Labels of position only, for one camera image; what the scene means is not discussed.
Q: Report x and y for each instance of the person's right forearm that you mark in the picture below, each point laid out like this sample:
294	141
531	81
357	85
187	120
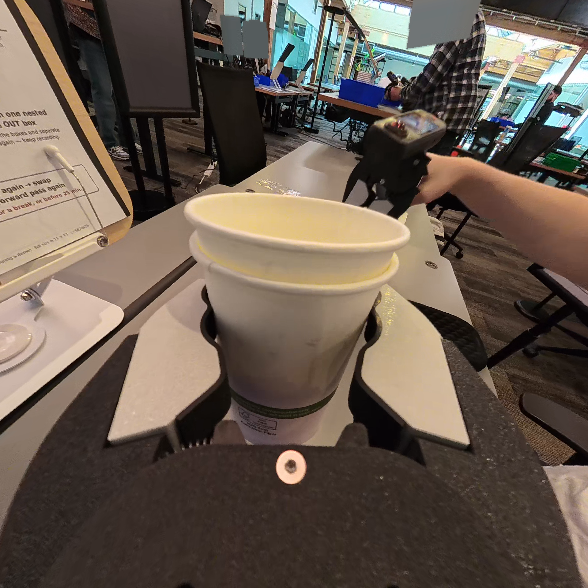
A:
533	216

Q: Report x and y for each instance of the blue plastic bin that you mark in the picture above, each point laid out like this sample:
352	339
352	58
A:
361	92

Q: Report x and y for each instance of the person's right hand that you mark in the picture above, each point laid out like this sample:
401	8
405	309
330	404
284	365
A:
448	179

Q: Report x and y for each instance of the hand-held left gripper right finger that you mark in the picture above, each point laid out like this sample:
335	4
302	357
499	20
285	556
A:
413	386

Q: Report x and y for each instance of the printed instruction sign board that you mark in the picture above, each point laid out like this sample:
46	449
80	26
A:
46	138

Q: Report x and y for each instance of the brown wooden table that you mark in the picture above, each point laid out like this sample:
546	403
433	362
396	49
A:
354	107

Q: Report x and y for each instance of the person's leg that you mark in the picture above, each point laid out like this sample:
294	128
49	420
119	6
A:
571	514

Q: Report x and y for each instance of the black wrist rest pad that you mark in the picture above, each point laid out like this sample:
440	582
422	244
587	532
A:
455	335

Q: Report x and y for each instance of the black chair armrest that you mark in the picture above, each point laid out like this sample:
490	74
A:
556	423

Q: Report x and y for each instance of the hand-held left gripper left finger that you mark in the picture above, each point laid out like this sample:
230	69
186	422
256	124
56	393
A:
165	377

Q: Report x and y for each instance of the black display board stand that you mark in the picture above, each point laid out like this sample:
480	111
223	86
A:
152	55

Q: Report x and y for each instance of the white paper cup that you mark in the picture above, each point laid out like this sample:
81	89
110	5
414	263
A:
294	349
294	220

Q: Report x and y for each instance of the instruction sheet on wooden stand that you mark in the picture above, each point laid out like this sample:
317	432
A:
118	197

